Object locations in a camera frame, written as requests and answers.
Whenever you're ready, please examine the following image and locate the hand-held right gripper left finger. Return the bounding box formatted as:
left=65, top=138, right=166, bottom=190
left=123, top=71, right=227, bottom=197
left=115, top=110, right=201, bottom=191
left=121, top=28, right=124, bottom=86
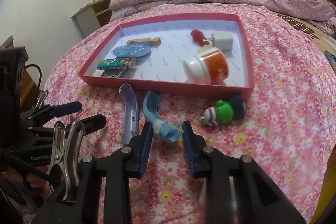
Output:
left=31, top=122, right=153, bottom=224

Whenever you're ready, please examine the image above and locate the red cardboard box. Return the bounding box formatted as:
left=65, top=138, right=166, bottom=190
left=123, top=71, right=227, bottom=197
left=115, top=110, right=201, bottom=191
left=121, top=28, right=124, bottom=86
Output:
left=78, top=13, right=255, bottom=102

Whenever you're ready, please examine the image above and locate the thin black cable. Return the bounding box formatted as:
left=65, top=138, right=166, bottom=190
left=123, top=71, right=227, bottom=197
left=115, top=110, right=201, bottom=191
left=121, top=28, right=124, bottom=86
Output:
left=25, top=64, right=43, bottom=88

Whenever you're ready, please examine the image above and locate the grey wooden shelf unit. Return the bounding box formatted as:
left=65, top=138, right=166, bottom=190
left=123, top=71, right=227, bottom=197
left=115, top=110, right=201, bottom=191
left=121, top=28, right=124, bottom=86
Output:
left=71, top=0, right=121, bottom=39

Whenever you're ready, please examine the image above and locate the black braided cable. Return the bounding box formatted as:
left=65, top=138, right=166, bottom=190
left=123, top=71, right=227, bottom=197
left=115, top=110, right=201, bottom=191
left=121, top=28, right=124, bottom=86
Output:
left=0, top=147, right=57, bottom=185

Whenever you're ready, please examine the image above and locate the blue oval plastic case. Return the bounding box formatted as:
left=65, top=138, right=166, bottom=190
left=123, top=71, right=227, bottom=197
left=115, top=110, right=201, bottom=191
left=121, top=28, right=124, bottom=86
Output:
left=112, top=43, right=152, bottom=59

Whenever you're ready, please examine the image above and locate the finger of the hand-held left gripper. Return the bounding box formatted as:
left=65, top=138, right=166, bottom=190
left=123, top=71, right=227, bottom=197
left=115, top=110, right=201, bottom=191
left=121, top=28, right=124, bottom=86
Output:
left=26, top=114, right=107, bottom=140
left=20, top=101, right=82, bottom=120

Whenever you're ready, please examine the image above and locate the teal-edged cardboard box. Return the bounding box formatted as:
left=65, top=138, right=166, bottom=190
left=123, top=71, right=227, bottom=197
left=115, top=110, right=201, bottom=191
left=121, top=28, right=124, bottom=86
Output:
left=0, top=35, right=14, bottom=49

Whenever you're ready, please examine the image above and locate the white charger plug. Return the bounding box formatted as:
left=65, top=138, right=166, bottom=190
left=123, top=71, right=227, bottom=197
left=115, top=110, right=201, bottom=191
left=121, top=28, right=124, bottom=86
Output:
left=205, top=32, right=234, bottom=52

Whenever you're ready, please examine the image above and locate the blue flat object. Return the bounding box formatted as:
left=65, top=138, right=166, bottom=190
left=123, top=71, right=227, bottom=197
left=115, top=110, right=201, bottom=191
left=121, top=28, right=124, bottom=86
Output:
left=325, top=50, right=336, bottom=69

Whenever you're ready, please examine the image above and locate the green toy figure keychain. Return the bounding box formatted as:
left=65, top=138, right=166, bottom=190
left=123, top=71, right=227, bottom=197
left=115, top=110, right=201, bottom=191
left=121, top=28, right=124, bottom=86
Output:
left=202, top=95, right=246, bottom=126

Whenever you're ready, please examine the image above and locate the grey plastic part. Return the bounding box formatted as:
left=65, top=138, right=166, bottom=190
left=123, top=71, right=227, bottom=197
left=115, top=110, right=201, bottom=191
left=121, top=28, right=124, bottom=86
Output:
left=98, top=68, right=129, bottom=80

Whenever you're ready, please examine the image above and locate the pale purple plastic shell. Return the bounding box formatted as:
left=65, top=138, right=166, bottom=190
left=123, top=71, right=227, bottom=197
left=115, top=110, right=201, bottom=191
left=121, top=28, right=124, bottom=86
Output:
left=119, top=84, right=139, bottom=145

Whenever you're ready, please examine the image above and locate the brown patterned blanket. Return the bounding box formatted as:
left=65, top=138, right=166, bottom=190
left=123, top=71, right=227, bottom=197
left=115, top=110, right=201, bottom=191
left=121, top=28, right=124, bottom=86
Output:
left=274, top=12, right=336, bottom=56

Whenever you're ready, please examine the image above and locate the blue plastic handle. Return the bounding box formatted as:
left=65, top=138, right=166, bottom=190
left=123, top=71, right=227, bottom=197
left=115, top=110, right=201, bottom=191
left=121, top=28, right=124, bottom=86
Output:
left=143, top=90, right=184, bottom=144

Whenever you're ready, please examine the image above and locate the red toy fire hydrant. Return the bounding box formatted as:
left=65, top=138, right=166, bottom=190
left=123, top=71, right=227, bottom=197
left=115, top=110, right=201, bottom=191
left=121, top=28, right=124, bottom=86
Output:
left=190, top=29, right=209, bottom=46

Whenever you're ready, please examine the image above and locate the pink floral bedsheet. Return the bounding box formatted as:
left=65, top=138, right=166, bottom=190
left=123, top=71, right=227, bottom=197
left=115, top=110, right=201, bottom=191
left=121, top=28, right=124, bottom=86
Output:
left=43, top=0, right=336, bottom=219

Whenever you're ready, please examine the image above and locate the metal spring clip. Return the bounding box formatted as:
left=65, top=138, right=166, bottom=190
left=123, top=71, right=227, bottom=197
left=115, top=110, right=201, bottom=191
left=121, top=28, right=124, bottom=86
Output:
left=31, top=90, right=49, bottom=111
left=49, top=120, right=86, bottom=201

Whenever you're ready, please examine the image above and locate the white jar with orange label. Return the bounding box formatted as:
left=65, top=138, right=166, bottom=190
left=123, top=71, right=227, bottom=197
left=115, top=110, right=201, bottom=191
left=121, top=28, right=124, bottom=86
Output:
left=182, top=47, right=229, bottom=85

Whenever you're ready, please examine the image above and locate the green chewing gum pack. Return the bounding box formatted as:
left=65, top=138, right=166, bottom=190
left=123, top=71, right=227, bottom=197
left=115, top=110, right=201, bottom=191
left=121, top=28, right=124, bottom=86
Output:
left=97, top=56, right=137, bottom=70

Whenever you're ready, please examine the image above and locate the wooden block piece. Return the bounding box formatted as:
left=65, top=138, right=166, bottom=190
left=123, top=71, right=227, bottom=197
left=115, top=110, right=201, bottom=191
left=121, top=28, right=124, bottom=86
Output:
left=126, top=36, right=161, bottom=48

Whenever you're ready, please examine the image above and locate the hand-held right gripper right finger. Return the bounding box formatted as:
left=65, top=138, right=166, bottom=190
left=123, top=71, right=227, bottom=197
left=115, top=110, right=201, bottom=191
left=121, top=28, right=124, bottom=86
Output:
left=182, top=121, right=306, bottom=224

